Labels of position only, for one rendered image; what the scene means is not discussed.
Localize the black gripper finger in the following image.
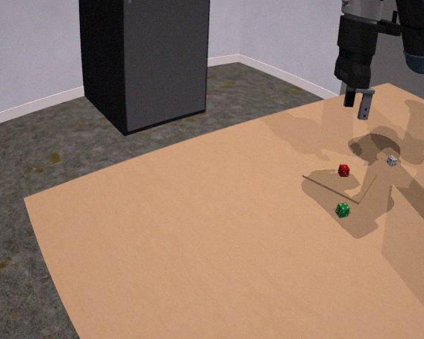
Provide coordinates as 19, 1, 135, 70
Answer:
343, 85, 356, 107
353, 88, 375, 120

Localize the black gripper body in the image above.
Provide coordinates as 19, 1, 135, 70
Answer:
334, 0, 401, 90

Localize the tan flat mat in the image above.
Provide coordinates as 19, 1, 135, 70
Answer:
302, 151, 377, 204

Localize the green die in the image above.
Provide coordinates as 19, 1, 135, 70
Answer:
335, 202, 350, 218

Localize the white die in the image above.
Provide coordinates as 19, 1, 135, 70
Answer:
387, 155, 397, 166

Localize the red die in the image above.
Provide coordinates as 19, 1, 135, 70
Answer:
338, 164, 350, 177

